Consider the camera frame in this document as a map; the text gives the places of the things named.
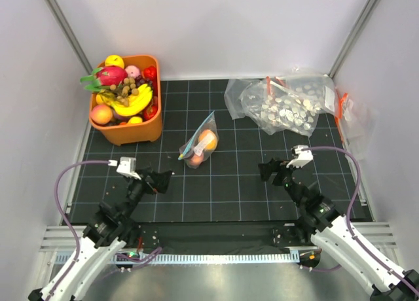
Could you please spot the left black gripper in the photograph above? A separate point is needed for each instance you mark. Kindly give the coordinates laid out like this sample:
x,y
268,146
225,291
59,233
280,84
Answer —
x,y
160,180

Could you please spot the brown longan cluster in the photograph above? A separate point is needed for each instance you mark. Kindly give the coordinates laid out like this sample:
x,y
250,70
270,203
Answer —
x,y
123,90

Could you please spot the white slotted cable duct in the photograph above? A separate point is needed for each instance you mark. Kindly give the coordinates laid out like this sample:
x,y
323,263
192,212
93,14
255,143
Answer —
x,y
165,259

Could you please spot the pink round fruit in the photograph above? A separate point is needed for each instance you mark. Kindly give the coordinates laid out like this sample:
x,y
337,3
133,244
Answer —
x,y
133,71

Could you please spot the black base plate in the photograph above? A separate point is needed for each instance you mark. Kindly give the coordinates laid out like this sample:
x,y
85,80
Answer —
x,y
214,238

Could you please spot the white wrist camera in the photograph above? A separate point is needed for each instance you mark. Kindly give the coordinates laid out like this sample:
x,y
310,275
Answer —
x,y
125,166
302,156

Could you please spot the crumpled empty clear bag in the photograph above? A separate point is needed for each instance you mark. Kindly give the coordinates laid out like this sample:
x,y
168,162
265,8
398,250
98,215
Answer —
x,y
232,94

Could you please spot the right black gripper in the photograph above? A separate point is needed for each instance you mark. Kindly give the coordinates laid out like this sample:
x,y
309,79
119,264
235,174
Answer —
x,y
273,166

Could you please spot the pink peach with leaf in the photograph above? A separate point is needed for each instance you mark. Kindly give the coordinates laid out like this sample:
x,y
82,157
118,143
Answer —
x,y
196,160

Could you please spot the orange plastic fruit basket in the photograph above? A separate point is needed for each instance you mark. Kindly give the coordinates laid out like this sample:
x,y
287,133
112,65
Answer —
x,y
144,126

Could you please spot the orange peach in basket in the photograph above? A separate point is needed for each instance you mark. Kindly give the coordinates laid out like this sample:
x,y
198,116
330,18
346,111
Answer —
x,y
101,114

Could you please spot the yellow banana bunch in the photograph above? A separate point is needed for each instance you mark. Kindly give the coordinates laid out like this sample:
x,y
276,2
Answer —
x,y
136,103

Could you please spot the blue zip top bag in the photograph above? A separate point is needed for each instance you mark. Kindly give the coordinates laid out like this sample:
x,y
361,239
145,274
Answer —
x,y
191,146

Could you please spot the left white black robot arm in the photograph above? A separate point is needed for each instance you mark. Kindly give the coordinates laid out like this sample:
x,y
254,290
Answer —
x,y
95,242

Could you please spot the clear bag of coins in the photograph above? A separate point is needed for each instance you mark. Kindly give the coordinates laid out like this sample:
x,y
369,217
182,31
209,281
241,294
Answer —
x,y
293,102

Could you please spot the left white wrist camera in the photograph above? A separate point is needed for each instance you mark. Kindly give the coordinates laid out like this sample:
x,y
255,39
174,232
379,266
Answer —
x,y
125,166

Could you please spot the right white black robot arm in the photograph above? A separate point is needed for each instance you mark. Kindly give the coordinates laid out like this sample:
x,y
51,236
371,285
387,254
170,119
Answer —
x,y
332,232

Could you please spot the orange zip clear bags stack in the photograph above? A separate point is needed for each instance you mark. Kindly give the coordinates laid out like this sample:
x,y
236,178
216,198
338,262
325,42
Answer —
x,y
355,122

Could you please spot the yellow red mango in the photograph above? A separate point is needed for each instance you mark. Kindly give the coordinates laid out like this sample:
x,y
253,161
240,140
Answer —
x,y
114,60

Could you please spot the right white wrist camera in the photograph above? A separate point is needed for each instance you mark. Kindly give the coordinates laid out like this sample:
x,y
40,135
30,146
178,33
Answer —
x,y
302,156

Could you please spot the dark purple grapes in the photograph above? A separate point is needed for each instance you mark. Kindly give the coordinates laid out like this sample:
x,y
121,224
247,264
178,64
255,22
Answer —
x,y
150,81

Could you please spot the pink dragon fruit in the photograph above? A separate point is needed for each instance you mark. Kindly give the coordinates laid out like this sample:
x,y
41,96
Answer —
x,y
101,78

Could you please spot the small yellow orange fruit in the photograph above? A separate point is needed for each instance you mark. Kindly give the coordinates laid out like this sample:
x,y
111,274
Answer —
x,y
208,140

